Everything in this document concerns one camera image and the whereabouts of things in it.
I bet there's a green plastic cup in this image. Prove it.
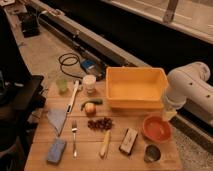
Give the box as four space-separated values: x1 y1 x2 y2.
56 78 67 93

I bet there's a black white eraser block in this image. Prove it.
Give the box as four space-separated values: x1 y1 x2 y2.
119 128 138 155

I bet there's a small metal cup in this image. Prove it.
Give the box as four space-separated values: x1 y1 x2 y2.
144 145 161 163

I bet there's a black chair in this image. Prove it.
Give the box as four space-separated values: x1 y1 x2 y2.
0 6 46 171

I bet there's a blue folded cloth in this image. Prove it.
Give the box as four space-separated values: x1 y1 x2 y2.
47 108 66 136

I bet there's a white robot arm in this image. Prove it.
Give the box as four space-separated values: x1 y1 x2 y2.
162 62 213 127

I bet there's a white paper cup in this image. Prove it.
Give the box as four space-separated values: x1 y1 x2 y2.
83 75 96 93

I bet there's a metal rail beam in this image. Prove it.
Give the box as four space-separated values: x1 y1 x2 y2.
27 0 148 67

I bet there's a blue sponge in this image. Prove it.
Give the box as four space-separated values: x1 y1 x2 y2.
46 138 66 164

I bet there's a silver fork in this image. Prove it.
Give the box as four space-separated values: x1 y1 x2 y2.
71 120 77 158

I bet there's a black coiled cable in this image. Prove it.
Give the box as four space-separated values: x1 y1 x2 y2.
58 52 84 80

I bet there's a yellow plastic bin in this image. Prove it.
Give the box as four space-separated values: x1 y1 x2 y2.
106 67 168 110

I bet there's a yellow apple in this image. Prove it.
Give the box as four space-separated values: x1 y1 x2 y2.
84 103 96 116

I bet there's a red bowl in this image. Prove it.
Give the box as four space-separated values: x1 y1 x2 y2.
141 116 172 143

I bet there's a blue black power device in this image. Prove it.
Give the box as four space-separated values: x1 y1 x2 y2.
80 59 105 81

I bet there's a dark grape bunch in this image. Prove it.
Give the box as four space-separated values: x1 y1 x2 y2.
87 117 113 131

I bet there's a green chili pepper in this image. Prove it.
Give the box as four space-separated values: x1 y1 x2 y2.
81 98 103 111

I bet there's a black box on floor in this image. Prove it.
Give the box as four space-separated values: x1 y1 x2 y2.
21 14 40 38

